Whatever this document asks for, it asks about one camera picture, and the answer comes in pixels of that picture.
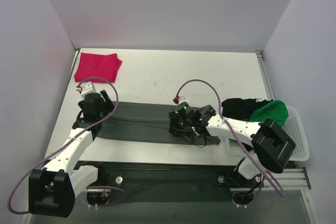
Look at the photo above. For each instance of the white perforated plastic basket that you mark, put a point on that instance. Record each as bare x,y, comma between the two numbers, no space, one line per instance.
294,128

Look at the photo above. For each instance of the grey t shirt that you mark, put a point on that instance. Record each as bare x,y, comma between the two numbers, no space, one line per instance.
152,123

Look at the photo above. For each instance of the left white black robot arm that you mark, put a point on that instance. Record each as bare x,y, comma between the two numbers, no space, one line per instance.
52,190

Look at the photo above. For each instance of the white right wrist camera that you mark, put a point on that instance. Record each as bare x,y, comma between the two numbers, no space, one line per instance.
179,100

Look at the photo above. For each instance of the green t shirt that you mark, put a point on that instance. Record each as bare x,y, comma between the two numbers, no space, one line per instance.
275,110

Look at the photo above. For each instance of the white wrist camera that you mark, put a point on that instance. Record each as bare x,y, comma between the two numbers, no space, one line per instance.
179,100
85,89

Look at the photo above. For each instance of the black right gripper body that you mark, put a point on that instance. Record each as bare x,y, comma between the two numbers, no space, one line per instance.
175,123

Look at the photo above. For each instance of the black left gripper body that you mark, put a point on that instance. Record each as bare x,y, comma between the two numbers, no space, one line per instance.
102,104

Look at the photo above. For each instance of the folded red t shirt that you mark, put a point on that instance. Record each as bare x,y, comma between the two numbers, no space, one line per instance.
95,65

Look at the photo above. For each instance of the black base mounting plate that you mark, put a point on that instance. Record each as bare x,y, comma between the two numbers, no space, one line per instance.
140,182

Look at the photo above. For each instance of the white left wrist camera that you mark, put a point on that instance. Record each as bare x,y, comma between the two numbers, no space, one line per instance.
85,89

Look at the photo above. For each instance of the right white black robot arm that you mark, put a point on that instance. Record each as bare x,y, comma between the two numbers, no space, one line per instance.
272,147

